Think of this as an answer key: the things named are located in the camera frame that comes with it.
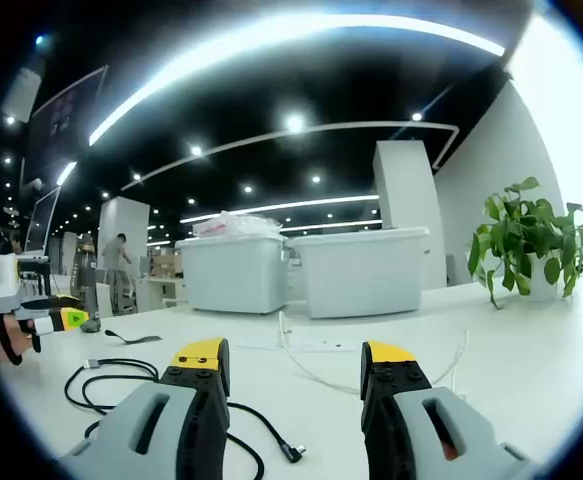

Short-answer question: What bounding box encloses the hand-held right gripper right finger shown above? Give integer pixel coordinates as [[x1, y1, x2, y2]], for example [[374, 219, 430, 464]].
[[360, 340, 531, 480]]

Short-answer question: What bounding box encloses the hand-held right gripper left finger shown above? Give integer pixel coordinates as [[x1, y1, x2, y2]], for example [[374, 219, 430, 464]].
[[59, 337, 232, 480]]

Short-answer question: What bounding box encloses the black Velcro strap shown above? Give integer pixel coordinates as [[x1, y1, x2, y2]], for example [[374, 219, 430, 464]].
[[103, 328, 163, 347]]

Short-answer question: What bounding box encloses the black data cable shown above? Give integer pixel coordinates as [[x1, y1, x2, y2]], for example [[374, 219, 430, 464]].
[[64, 356, 308, 480]]

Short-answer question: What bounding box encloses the white desktop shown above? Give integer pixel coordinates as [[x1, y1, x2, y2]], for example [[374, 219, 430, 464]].
[[0, 277, 583, 480]]

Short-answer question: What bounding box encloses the person's left hand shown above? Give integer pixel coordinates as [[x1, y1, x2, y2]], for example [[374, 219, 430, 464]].
[[0, 311, 43, 367]]

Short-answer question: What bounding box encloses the dark equipment stand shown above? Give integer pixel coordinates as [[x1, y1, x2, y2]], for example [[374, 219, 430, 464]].
[[72, 233, 104, 334]]

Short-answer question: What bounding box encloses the computer monitor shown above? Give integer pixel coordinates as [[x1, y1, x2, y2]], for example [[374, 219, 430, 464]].
[[22, 184, 64, 255]]

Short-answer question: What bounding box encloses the stack of cardboard boxes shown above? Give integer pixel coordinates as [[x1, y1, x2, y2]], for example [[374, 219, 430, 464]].
[[149, 253, 186, 279]]

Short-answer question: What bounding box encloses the lidded white storage box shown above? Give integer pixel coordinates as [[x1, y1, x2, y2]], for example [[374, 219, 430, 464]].
[[289, 226, 431, 320]]

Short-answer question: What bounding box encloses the hanging dark display screen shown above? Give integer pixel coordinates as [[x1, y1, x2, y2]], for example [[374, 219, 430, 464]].
[[24, 64, 110, 185]]

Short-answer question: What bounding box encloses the open white storage box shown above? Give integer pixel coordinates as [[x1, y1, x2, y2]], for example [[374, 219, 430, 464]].
[[174, 233, 288, 316]]

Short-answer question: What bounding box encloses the white plant pot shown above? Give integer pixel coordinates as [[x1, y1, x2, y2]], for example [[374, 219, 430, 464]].
[[522, 251, 563, 302]]

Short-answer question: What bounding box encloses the clear plastic bag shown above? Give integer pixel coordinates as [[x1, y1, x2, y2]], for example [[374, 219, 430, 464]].
[[192, 209, 283, 240]]

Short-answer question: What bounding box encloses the green potted plant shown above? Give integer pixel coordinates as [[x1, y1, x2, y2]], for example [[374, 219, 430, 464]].
[[467, 175, 583, 311]]

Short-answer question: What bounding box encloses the white square pillar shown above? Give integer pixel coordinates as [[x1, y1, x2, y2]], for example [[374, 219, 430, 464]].
[[373, 139, 448, 291]]

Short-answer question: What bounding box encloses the white charging cable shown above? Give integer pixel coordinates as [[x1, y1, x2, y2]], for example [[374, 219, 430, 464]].
[[277, 309, 472, 397]]

